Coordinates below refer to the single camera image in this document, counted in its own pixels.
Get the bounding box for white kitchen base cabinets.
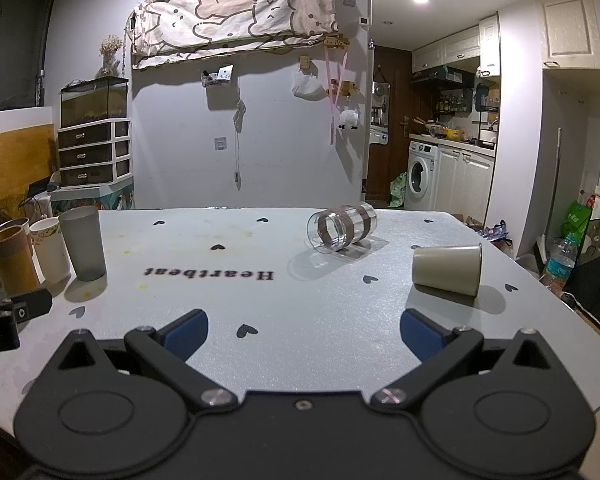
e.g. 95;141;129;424
437;142;496;226

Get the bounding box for grey frosted cup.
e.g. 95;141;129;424
59;205;107;282

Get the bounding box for metal cup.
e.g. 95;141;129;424
0;217;33;241

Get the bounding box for grey heart print table cover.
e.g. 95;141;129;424
0;205;600;423

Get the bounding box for brown bamboo cup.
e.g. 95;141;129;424
0;226;42;297

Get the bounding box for beige cup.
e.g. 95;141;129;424
412;242;483;302

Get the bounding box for glass fish tank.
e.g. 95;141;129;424
60;76;129;129

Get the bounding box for clear glass cup brown bands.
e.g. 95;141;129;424
306;201;378;253

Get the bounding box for white kitchen upper cabinets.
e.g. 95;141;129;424
411;14;501;74

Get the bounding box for wooden panel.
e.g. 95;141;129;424
0;122;56;207

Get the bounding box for printed blanket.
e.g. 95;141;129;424
125;0;340;70

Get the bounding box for green plastic bag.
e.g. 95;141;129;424
389;172;409;209

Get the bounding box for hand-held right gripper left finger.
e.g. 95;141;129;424
47;309;240;416

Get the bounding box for clear wall shelf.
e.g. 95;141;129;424
201;65;234;86

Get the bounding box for dried flower bouquet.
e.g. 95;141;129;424
99;34;124;79

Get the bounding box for hanging white cable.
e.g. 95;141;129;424
232;99;246;192

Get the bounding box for white plastic drawer unit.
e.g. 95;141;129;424
56;119;132;189

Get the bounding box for black range hood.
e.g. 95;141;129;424
410;64;474;86

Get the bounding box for teal printed box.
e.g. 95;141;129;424
50;182;135;211

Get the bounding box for brown wooden door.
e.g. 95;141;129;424
367;45;414;202

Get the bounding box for white patterned cup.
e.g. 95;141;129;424
29;217;74;284

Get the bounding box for black bag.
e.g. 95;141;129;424
564;219;600;332

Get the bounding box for white wall cabinet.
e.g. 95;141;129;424
535;0;600;70

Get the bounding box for white washing machine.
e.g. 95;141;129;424
405;140;441;211

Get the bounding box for mop pole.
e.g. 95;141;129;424
536;127;564;272

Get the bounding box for white hanging bag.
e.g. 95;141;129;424
292;70;327;100

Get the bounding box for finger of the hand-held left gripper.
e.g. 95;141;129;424
11;287;54;322

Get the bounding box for green shopping bag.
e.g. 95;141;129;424
560;201;594;251

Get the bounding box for clear water bottle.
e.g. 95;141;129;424
544;233;577;296

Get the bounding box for pink ribbon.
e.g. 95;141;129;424
324;45;349;146

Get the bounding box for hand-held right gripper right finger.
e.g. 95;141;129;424
370;309;564;414

